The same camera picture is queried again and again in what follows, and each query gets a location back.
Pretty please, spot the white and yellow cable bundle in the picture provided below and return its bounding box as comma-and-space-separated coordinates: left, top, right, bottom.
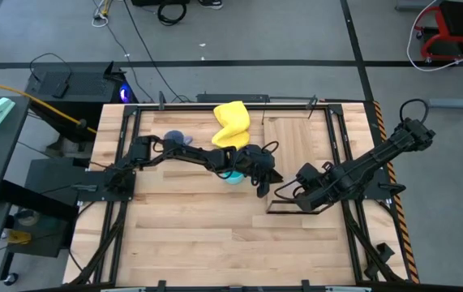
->
91, 0, 114, 28

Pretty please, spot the red rolling cart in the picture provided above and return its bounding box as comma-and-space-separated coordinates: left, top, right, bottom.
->
413, 0, 463, 62

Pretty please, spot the yellow microfibre cloth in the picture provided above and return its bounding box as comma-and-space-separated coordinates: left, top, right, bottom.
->
211, 100, 251, 150

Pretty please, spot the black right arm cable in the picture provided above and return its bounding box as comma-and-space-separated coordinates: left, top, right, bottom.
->
398, 98, 431, 123

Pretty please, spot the small black box on tower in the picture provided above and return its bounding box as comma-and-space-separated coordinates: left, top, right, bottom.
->
51, 80, 70, 100

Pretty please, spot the yellow black hazard tape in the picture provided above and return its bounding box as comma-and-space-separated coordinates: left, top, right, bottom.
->
372, 101, 421, 285

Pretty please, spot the small teal cup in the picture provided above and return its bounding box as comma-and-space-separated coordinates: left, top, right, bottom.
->
221, 170, 245, 186

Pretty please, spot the black cable bracket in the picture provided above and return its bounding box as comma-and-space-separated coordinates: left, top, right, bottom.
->
363, 242, 397, 281

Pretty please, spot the black low cart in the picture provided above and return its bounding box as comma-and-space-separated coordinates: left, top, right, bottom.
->
0, 157, 91, 281

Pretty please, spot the black aluminium table frame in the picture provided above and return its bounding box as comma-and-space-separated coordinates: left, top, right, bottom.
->
68, 103, 410, 286

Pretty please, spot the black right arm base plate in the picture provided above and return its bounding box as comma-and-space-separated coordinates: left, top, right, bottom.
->
359, 178, 407, 202

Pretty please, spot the black power strip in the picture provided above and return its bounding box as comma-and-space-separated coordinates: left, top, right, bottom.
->
196, 93, 271, 104

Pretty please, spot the person's shoe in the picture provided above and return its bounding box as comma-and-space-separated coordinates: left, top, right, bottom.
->
197, 0, 224, 11

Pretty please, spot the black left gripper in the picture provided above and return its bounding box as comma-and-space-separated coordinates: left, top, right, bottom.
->
238, 144, 285, 199

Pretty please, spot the black computer tower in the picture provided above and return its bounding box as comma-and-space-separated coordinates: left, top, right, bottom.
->
25, 61, 139, 143

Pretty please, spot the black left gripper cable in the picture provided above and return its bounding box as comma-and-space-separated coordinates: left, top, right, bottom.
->
260, 140, 280, 156

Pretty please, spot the small yellow item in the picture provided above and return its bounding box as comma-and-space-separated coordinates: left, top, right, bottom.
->
6, 230, 32, 246

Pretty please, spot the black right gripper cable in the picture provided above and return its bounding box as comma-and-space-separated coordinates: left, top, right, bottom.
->
273, 177, 302, 201

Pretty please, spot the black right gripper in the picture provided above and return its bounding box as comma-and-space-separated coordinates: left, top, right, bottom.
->
294, 161, 337, 213

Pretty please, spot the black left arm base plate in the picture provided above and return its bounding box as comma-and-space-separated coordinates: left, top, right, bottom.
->
77, 170, 137, 203

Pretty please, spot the coiled black cable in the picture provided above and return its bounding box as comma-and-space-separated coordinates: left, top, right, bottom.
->
156, 2, 188, 27

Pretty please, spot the grey tape roll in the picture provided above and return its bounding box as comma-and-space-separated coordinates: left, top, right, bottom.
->
15, 209, 41, 227

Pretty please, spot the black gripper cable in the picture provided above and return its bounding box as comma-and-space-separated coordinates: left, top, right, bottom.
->
273, 177, 302, 201
260, 140, 280, 156

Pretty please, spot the long black floor cable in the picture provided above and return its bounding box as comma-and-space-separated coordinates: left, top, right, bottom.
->
123, 0, 182, 103

